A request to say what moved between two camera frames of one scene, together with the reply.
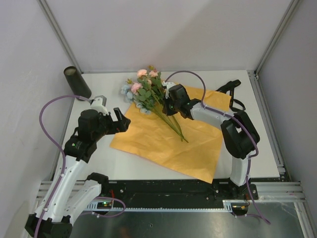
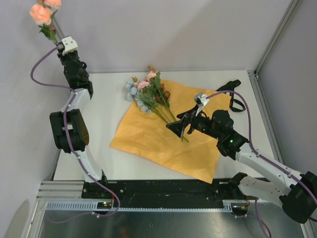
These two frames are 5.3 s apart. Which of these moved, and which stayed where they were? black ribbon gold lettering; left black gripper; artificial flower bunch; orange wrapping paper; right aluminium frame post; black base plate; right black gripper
Moved: artificial flower bunch; right black gripper; left black gripper
Stayed: orange wrapping paper; black ribbon gold lettering; black base plate; right aluminium frame post
